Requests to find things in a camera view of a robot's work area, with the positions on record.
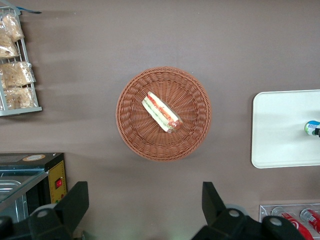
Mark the red cola bottle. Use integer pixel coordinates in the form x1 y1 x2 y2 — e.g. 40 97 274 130
299 208 320 231
271 206 315 240

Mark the cream plastic serving tray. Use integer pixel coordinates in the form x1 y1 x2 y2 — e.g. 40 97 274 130
251 89 320 169

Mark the green gum bottle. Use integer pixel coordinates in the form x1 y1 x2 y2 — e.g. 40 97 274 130
303 120 320 137

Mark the round brown wicker basket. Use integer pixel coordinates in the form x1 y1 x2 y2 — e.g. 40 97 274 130
115 66 213 163

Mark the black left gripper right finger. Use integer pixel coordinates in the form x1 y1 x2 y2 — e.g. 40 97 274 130
191 181 301 240

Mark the grey wire display rack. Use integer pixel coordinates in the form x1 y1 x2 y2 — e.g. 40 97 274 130
0 6 43 117

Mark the wrapped triangle sandwich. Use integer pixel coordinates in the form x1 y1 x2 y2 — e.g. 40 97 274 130
141 91 184 134

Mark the clear acrylic bottle rack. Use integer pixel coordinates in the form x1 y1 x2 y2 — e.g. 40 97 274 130
259 203 320 240

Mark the blue tape strip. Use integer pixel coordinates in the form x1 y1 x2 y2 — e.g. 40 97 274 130
19 8 43 15

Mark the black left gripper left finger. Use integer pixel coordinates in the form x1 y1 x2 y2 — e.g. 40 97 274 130
0 181 90 240

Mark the bagged pastry pack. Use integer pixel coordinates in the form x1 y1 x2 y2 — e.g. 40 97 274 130
1 13 26 43
0 61 36 89
2 86 35 110
0 29 21 60

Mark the steel pan in warmer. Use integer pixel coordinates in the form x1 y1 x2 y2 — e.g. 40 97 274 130
0 179 29 224

